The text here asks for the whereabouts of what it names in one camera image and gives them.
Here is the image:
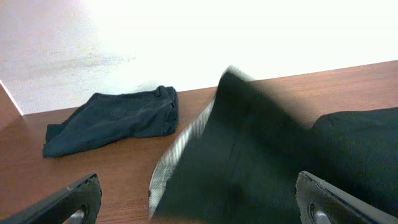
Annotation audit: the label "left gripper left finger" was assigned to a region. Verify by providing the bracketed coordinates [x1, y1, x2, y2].
[1, 174, 102, 224]

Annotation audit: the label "black shorts with white stripe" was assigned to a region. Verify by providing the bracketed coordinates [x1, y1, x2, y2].
[150, 69, 397, 223]

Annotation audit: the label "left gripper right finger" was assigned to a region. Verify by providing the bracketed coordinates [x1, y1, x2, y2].
[296, 171, 397, 224]

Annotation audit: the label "folded navy blue garment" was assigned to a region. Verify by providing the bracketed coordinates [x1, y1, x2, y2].
[42, 86, 178, 158]

